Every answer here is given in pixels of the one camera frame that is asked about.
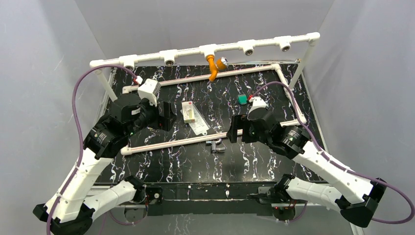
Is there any chrome metal faucet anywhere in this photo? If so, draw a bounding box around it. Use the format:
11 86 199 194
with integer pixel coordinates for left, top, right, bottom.
206 139 227 153

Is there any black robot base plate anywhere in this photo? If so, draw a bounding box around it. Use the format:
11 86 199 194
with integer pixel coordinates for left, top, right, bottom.
142 182 297 221

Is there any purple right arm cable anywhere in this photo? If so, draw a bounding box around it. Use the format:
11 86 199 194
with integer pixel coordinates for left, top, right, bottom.
251 81 415 225

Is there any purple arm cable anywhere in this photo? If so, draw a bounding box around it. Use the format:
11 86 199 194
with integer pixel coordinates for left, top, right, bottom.
46 64 140 235
251 81 415 225

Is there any orange plastic faucet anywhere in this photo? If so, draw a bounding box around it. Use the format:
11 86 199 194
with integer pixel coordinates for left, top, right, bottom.
206 55 229 82

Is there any small white red box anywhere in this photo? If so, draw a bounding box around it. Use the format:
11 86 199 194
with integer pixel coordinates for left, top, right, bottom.
182 101 196 123

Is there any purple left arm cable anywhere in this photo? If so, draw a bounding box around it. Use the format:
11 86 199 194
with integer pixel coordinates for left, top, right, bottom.
46 64 140 235

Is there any white pvc pipe frame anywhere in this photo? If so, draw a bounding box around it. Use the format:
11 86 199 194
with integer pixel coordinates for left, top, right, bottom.
89 31 321 156

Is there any clear plastic instruction bag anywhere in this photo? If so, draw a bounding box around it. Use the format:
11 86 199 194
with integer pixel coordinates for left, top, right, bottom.
181 106 210 136

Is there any green tape roll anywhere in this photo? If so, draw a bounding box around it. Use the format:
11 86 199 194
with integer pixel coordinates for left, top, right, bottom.
237 94 248 105

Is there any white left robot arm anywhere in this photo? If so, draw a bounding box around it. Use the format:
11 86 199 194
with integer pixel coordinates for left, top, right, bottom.
33 94 177 235

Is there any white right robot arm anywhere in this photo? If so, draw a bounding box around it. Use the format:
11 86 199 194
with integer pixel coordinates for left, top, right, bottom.
227 108 386 228

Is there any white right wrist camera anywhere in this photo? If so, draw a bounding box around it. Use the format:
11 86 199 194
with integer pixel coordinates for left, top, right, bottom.
248 96 268 113

